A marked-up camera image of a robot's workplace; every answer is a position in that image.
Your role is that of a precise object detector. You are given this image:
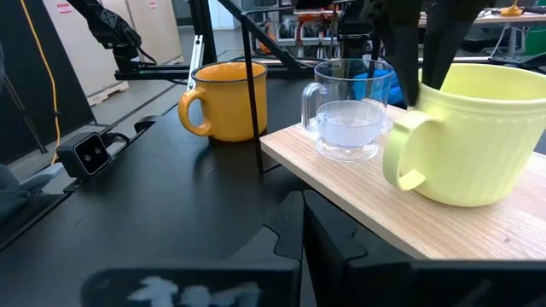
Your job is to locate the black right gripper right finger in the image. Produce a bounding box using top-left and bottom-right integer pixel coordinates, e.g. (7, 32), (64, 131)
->
(303, 190), (546, 307)

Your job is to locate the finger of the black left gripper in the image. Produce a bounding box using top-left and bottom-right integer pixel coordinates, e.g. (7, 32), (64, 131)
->
(421, 0), (487, 89)
(377, 0), (423, 107)

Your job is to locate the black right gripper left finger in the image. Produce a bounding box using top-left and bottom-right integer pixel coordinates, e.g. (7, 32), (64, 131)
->
(80, 189), (305, 307)

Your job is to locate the clear glass mug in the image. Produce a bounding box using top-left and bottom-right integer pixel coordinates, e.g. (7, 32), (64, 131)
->
(300, 58), (396, 163)

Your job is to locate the pale yellow mug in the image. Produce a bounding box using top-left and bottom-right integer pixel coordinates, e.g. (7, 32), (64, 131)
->
(381, 62), (546, 208)

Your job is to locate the orange speckled mug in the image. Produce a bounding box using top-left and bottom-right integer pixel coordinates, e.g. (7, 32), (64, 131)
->
(177, 61), (269, 143)

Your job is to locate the blue cloth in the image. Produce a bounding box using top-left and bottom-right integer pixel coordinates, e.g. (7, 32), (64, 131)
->
(351, 70), (404, 107)

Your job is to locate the wooden shelf with black frame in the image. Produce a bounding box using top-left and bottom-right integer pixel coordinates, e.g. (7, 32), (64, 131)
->
(240, 3), (546, 262)

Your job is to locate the black table frame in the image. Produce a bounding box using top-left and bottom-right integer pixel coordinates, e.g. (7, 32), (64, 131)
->
(113, 0), (317, 83)

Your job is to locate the black table-level camera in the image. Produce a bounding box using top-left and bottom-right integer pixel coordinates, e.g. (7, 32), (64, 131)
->
(55, 130), (113, 180)

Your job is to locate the yellow cable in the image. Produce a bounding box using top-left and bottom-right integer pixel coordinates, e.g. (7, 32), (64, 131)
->
(19, 0), (63, 165)

